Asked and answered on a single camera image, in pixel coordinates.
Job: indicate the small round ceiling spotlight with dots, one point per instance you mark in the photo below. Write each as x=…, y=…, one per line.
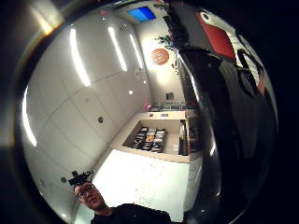
x=130, y=92

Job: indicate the long ceiling light strip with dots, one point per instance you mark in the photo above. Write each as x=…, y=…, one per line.
x=79, y=59
x=28, y=118
x=136, y=51
x=117, y=48

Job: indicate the blue ceiling screen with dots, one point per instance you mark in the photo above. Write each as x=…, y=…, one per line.
x=141, y=14

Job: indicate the red exit sign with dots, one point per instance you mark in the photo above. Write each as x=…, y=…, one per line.
x=102, y=13

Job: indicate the glossy black bottle red label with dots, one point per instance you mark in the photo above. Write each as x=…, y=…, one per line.
x=218, y=124

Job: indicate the grey wall panel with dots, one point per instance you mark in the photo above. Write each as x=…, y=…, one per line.
x=169, y=95

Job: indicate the round ceiling sensor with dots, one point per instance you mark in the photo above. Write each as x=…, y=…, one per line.
x=100, y=119

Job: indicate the beige display counter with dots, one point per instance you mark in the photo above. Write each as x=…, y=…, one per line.
x=149, y=154

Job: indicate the the person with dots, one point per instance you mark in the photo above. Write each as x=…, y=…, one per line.
x=130, y=214

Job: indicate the eyeglasses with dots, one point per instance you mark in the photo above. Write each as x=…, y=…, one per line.
x=84, y=191

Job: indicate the green potted plant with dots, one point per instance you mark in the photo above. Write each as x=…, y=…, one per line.
x=165, y=40

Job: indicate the black head-mounted device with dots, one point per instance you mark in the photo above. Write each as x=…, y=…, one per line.
x=80, y=178

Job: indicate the round orange wall sign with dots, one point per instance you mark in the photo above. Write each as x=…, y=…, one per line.
x=160, y=56

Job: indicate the rows of snack packets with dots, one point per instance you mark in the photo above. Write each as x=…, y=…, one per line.
x=151, y=139

